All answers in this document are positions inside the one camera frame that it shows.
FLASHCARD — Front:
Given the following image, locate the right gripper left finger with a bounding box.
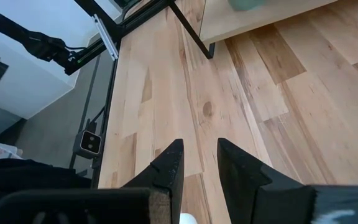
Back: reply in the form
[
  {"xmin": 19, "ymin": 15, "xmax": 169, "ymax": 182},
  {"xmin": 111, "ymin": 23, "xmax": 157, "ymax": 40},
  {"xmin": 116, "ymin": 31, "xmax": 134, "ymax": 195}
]
[{"xmin": 0, "ymin": 138, "xmax": 185, "ymax": 224}]

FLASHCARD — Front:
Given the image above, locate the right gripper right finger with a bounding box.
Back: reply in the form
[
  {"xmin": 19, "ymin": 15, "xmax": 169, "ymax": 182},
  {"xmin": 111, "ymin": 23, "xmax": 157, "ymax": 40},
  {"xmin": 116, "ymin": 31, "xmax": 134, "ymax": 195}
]
[{"xmin": 216, "ymin": 138, "xmax": 358, "ymax": 224}]

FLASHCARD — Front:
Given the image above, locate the white mug blue leaf print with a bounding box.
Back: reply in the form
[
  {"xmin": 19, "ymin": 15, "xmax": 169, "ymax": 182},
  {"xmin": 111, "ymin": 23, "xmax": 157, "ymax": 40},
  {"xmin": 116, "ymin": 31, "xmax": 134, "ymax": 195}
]
[{"xmin": 178, "ymin": 213, "xmax": 198, "ymax": 224}]

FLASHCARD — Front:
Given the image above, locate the green mug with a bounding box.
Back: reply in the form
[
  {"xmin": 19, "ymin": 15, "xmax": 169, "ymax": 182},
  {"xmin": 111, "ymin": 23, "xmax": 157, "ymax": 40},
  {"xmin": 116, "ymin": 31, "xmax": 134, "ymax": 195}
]
[{"xmin": 227, "ymin": 0, "xmax": 265, "ymax": 12}]

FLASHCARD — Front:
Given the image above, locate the person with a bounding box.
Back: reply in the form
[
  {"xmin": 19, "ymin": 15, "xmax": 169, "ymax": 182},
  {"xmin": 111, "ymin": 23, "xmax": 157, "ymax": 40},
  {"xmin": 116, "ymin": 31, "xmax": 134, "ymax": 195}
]
[{"xmin": 0, "ymin": 135, "xmax": 93, "ymax": 224}]

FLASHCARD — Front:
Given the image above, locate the white table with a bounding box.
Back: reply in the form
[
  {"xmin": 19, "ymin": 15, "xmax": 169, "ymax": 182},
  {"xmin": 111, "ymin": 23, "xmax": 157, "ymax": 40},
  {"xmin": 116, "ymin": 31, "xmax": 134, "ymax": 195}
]
[{"xmin": 0, "ymin": 0, "xmax": 122, "ymax": 121}]

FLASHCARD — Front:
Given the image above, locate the table-level camera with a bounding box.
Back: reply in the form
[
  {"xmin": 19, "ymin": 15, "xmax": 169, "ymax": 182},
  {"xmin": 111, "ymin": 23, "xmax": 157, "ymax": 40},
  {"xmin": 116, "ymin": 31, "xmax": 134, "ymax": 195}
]
[{"xmin": 72, "ymin": 118, "xmax": 104, "ymax": 160}]

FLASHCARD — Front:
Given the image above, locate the silver frame bracket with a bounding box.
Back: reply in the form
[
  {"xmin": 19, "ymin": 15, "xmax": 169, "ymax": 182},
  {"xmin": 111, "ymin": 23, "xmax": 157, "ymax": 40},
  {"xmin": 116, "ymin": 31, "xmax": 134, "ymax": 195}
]
[{"xmin": 91, "ymin": 14, "xmax": 119, "ymax": 62}]

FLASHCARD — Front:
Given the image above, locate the black table frame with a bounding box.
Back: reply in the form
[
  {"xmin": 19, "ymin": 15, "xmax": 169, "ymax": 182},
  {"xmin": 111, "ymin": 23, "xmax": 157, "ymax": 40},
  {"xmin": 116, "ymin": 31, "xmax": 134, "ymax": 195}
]
[{"xmin": 63, "ymin": 0, "xmax": 172, "ymax": 189}]

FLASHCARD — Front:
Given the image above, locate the wooden shelf black metal frame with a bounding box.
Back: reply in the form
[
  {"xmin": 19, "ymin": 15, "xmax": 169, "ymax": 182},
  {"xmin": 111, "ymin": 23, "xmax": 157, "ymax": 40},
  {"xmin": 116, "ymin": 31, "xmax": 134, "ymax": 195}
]
[{"xmin": 168, "ymin": 0, "xmax": 338, "ymax": 60}]

